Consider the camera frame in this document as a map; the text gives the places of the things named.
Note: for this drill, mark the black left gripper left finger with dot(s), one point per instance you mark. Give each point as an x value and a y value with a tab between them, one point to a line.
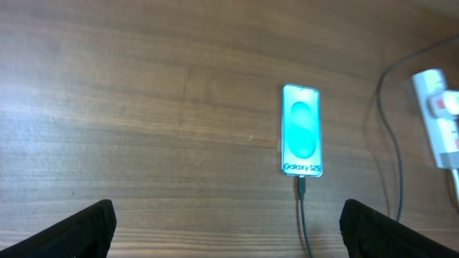
88	233

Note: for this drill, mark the white power strip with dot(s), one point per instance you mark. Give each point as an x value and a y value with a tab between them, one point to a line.
442	133

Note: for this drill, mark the white charger plug adapter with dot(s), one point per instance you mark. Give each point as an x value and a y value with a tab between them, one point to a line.
444	104

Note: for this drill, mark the cyan screen smartphone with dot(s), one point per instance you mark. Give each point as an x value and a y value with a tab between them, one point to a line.
301	151

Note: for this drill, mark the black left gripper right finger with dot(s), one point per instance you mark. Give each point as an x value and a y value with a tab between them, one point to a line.
369	234

